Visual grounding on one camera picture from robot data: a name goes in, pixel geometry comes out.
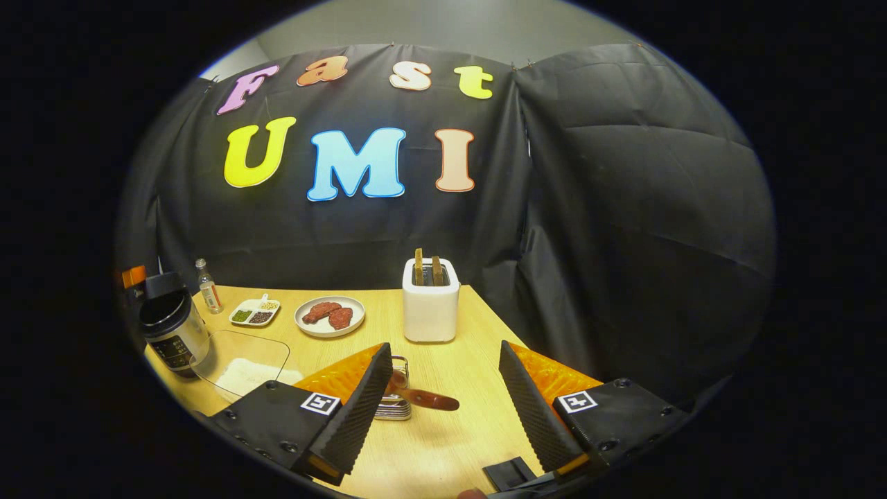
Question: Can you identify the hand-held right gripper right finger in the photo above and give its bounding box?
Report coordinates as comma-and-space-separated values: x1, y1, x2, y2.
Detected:
499, 340, 690, 475

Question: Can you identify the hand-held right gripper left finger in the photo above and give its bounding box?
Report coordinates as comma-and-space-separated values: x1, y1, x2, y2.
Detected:
208, 342, 394, 486

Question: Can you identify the metal wire chopstick holder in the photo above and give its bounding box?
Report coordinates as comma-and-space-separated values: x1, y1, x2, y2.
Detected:
374, 356, 412, 421

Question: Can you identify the grey rice cooker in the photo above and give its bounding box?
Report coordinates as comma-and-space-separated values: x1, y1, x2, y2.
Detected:
139, 272, 211, 377

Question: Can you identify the brown wooden spoon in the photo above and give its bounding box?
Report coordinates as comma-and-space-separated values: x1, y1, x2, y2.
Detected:
388, 371, 460, 412

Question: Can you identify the white rice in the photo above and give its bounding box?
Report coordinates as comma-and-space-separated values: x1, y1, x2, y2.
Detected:
216, 358, 304, 399

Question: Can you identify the small glass bottle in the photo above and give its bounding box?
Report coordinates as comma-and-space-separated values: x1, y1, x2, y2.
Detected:
195, 259, 224, 315

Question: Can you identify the white round plate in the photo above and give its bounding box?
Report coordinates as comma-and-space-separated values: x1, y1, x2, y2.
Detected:
295, 296, 366, 338

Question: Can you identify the clear glass container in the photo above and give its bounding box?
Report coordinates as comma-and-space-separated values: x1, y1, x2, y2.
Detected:
189, 330, 306, 404

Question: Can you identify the white divided bean dish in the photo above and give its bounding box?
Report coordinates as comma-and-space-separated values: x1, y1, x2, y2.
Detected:
229, 294, 281, 327

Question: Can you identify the white toaster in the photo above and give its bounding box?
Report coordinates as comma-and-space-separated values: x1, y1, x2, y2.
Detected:
402, 258, 462, 343

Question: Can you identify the black backdrop cloth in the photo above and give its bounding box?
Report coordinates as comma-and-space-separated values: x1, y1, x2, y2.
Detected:
114, 43, 777, 410

